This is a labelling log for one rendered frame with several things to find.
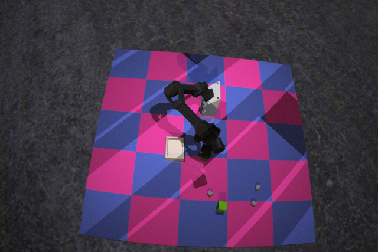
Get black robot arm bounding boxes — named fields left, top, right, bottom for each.
left=164, top=80, right=225, bottom=154

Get green cube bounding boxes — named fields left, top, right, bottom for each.
left=217, top=201, right=227, bottom=212

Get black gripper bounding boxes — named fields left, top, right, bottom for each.
left=198, top=128, right=221, bottom=159

